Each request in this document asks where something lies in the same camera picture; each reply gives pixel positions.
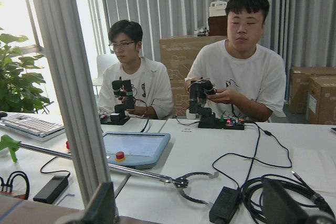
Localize coiled black cable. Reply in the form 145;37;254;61
240;170;331;224

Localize green potted plant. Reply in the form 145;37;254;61
1;32;50;113

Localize black power adapter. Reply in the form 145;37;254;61
209;186;240;223

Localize cardboard box at right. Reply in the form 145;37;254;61
289;67;335;125

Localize person with glasses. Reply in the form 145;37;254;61
98;19;174;120

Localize large cardboard box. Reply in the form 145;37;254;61
159;35;226;111

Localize green handled reacher grabber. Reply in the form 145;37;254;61
1;134;219;204

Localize person in white shirt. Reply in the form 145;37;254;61
185;0;286;122

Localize teach pendant tablet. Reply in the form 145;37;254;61
103;132;171;169

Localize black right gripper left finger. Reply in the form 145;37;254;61
80;182;115;223

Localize aluminium frame post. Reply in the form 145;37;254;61
33;0;111;206

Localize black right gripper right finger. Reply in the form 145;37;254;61
262;178;315;223

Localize white keyboard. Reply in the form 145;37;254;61
1;114;65;142

